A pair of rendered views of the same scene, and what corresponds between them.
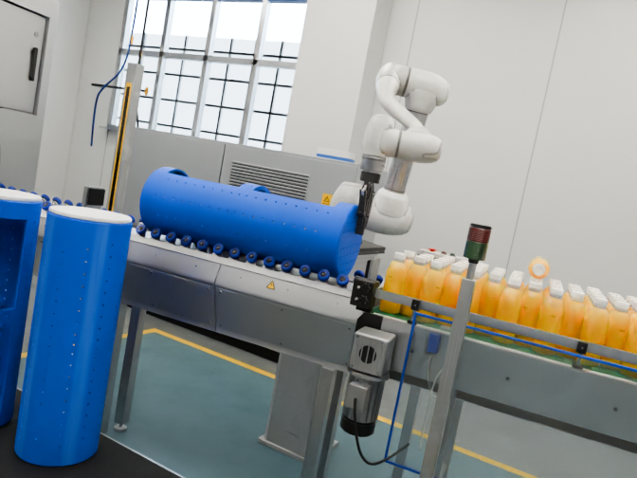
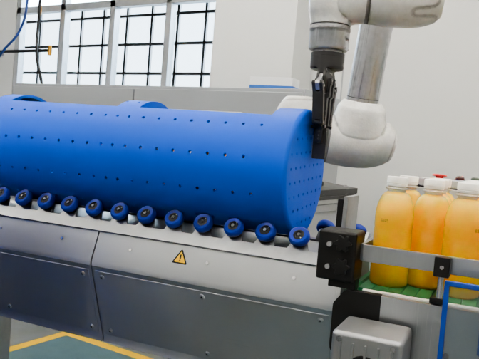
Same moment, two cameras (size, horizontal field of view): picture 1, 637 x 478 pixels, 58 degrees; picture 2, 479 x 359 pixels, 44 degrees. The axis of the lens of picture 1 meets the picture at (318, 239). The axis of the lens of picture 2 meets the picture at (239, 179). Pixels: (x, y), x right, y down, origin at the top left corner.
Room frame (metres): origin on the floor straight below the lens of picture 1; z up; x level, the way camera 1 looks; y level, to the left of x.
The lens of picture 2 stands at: (0.81, -0.05, 1.13)
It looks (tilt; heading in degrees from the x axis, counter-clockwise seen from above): 3 degrees down; 3
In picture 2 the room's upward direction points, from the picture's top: 5 degrees clockwise
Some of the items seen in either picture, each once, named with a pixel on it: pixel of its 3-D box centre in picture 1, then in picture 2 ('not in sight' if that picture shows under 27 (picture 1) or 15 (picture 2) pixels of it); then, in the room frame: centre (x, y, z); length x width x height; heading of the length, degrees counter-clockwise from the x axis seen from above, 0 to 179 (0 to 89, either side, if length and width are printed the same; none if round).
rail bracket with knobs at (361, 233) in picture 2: (364, 294); (341, 256); (1.92, -0.19, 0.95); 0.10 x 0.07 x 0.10; 159
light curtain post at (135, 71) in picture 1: (111, 229); not in sight; (2.95, 1.06, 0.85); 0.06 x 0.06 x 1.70; 69
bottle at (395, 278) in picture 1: (393, 284); (392, 234); (1.96, -0.28, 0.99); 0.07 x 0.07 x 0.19
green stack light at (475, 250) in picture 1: (475, 250); not in sight; (1.65, -0.45, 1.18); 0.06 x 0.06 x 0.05
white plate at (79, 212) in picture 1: (91, 213); not in sight; (2.03, 0.81, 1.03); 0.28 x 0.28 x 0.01
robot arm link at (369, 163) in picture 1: (373, 164); (328, 40); (2.17, -0.15, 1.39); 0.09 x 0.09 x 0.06
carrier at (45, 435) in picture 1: (73, 334); not in sight; (2.03, 0.81, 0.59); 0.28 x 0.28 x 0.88
